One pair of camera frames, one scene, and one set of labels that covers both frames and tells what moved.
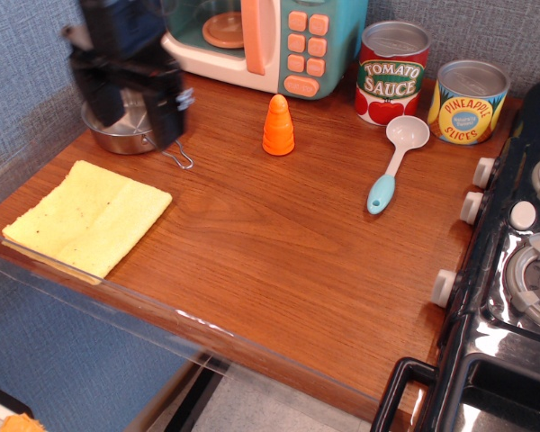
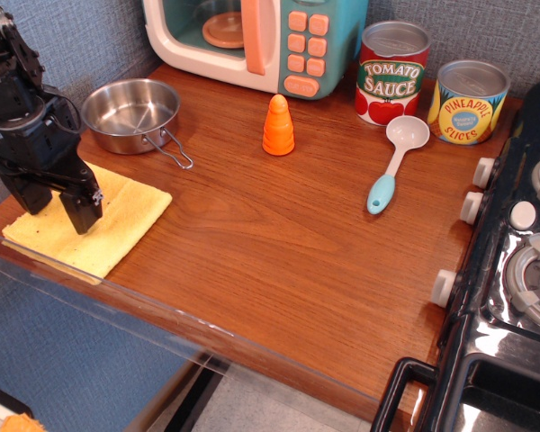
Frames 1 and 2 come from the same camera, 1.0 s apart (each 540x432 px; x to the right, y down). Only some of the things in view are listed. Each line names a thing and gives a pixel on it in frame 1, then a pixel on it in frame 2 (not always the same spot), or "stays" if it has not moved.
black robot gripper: x=127 y=52 -> x=38 y=139
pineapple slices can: x=468 y=102 stays
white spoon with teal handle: x=404 y=132 stays
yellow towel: x=89 y=222 stays
